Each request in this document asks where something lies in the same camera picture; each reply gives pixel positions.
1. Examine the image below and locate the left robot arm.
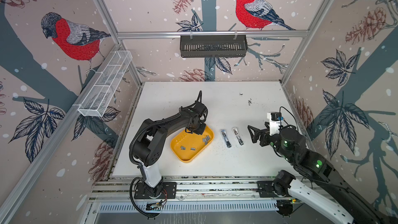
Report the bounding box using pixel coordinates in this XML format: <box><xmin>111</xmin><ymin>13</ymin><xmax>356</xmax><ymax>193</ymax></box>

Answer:
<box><xmin>129</xmin><ymin>91</ymin><xmax>208</xmax><ymax>198</ymax></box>

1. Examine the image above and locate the yellow plastic tray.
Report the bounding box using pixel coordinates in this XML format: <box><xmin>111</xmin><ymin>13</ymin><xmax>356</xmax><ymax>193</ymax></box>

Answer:
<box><xmin>170</xmin><ymin>126</ymin><xmax>214</xmax><ymax>163</ymax></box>

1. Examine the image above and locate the aluminium mounting rail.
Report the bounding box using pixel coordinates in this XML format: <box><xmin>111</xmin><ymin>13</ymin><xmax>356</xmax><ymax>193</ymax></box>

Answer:
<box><xmin>90</xmin><ymin>176</ymin><xmax>346</xmax><ymax>203</ymax></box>

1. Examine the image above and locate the white wire mesh shelf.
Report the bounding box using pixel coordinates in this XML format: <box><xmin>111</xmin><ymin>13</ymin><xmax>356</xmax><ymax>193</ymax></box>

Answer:
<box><xmin>78</xmin><ymin>50</ymin><xmax>132</xmax><ymax>117</ymax></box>

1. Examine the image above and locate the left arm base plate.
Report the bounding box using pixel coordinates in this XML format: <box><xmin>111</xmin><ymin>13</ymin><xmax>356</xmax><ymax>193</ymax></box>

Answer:
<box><xmin>133</xmin><ymin>181</ymin><xmax>177</xmax><ymax>200</ymax></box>

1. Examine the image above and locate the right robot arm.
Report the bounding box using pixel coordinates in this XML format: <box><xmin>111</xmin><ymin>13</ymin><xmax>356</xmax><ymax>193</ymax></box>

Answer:
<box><xmin>248</xmin><ymin>126</ymin><xmax>398</xmax><ymax>224</ymax></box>

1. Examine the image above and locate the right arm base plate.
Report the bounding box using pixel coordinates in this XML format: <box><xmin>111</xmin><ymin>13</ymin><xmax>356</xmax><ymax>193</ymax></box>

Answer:
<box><xmin>256</xmin><ymin>181</ymin><xmax>279</xmax><ymax>198</ymax></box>

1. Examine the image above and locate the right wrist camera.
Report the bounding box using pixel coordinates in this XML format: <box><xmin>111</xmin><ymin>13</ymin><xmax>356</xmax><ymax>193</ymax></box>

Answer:
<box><xmin>267</xmin><ymin>112</ymin><xmax>284</xmax><ymax>136</ymax></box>

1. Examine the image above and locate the black wall basket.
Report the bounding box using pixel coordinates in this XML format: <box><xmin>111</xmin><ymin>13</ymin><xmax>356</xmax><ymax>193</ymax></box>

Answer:
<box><xmin>180</xmin><ymin>35</ymin><xmax>248</xmax><ymax>58</ymax></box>

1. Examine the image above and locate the staple strip in tray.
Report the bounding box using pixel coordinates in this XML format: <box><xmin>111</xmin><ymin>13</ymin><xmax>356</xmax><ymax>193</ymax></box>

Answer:
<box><xmin>202</xmin><ymin>135</ymin><xmax>211</xmax><ymax>145</ymax></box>

